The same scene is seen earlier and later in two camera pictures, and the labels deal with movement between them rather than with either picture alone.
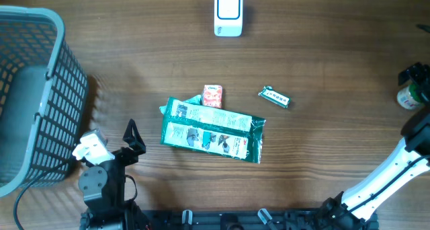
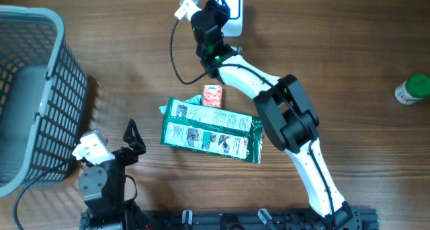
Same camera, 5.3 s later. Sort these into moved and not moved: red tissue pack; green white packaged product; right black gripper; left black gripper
Moved: right black gripper
Not moved: green white packaged product; red tissue pack; left black gripper
